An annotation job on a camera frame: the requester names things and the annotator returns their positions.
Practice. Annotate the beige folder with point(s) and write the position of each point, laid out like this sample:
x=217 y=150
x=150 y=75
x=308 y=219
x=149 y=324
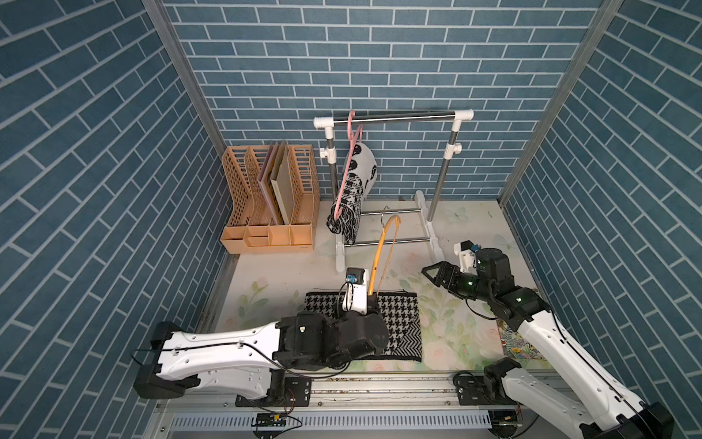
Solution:
x=280 y=180

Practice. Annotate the pink plastic hanger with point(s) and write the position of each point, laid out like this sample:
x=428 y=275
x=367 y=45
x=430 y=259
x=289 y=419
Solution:
x=352 y=135

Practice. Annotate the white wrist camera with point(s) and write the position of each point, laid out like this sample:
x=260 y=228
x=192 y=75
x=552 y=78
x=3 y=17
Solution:
x=355 y=291
x=466 y=252

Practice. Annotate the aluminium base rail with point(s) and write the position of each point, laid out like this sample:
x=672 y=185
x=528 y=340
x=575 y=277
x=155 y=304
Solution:
x=356 y=405

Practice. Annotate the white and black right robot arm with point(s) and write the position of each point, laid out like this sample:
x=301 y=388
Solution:
x=603 y=408

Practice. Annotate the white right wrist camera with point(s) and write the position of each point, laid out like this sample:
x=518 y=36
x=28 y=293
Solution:
x=466 y=252

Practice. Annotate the right green circuit board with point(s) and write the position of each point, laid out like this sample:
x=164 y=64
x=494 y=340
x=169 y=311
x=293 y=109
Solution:
x=504 y=423

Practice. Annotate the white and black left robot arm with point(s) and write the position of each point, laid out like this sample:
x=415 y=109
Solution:
x=253 y=362

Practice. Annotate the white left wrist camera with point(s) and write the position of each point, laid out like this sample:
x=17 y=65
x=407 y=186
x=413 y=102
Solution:
x=355 y=291

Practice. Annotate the black white houndstooth scarf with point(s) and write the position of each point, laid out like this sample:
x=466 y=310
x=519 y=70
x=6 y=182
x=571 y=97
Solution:
x=400 y=311

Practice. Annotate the white and steel clothes rack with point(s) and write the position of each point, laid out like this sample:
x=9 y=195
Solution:
x=409 y=150

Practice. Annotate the black white smiley scarf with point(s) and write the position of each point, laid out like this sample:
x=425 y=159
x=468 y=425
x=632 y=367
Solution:
x=362 y=175

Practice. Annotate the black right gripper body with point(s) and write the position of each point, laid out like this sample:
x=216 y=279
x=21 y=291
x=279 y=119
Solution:
x=468 y=286

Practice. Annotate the yellow wooden hanger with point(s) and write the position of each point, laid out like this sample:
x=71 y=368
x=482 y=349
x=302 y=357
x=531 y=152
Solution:
x=388 y=221

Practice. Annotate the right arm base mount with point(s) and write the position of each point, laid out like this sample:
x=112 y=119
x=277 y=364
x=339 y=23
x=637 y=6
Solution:
x=474 y=390

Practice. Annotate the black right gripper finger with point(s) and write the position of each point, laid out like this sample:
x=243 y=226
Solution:
x=448 y=281
x=441 y=269

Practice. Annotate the floral table mat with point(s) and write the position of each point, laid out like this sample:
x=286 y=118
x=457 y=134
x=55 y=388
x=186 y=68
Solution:
x=455 y=336

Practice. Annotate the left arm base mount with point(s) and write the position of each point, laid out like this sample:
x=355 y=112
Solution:
x=285 y=391

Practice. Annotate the purple folder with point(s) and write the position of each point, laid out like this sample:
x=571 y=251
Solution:
x=265 y=185

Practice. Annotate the colourful floral booklet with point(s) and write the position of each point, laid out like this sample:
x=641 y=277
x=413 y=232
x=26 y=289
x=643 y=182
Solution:
x=515 y=346

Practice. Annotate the green circuit board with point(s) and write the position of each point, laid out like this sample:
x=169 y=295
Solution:
x=504 y=423
x=276 y=421

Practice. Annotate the left green circuit board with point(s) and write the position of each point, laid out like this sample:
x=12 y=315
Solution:
x=276 y=421

